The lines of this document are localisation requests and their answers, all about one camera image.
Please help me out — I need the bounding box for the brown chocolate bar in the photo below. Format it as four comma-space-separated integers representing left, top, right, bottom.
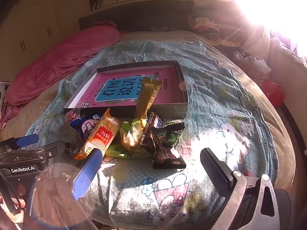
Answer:
140, 111, 163, 154

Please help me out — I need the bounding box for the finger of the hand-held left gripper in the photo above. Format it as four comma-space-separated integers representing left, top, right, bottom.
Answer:
0, 134, 39, 149
36, 141, 66, 169

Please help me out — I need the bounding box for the orange bread slice packet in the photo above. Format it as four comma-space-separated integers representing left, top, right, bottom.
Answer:
73, 108, 120, 161

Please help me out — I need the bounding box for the person's left hand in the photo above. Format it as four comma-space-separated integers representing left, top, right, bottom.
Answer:
11, 196, 27, 223

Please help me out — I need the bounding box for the long yellow snack packet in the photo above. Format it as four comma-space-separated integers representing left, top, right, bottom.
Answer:
134, 77, 163, 127

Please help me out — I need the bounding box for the shallow cardboard box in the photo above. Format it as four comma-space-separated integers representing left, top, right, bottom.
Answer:
63, 61, 189, 121

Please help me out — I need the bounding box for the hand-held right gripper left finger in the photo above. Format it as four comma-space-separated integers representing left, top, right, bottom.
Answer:
55, 149, 104, 230

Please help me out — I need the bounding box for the purple clothes heap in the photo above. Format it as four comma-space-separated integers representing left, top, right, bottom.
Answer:
271, 34, 307, 65

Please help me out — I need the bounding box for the dark patterned pillow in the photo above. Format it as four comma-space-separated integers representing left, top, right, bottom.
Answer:
149, 26, 175, 32

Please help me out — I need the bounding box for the black green pea packet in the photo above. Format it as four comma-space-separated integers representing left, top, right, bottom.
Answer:
151, 122, 187, 169

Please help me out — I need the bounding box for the pink and blue book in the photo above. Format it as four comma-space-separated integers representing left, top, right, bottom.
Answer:
72, 66, 186, 107

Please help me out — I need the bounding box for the dark headboard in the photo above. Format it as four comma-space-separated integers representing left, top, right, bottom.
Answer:
79, 0, 192, 33

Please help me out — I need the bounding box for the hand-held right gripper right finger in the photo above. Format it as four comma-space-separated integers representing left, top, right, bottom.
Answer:
200, 148, 280, 230

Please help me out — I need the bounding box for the floral bag of clothes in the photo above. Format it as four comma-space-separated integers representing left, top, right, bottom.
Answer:
233, 49, 271, 79

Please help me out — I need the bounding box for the pink blanket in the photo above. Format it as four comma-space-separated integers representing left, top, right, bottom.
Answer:
0, 20, 120, 130

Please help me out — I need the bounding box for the blue and white cookie packet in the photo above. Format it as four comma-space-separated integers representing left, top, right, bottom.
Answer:
69, 110, 102, 144

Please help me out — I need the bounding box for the cartoon cat printed blanket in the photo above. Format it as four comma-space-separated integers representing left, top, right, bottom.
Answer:
25, 39, 279, 228

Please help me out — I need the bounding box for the cream wardrobe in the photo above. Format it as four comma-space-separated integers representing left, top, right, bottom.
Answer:
0, 0, 79, 82

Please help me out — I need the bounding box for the red plastic bag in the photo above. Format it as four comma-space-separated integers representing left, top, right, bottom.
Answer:
260, 80, 285, 107

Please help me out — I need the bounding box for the clear red candy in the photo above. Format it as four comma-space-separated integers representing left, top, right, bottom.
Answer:
65, 109, 82, 128

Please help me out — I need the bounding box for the beige bed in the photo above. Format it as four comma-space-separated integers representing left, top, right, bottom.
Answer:
0, 29, 296, 230

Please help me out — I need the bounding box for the beige curtain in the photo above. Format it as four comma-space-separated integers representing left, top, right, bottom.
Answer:
242, 25, 272, 61

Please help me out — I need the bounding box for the pile of folded clothes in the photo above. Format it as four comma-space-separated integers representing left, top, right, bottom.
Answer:
188, 5, 240, 46

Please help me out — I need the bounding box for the yellow-green snack packet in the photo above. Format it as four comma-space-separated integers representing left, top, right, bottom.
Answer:
106, 144, 154, 159

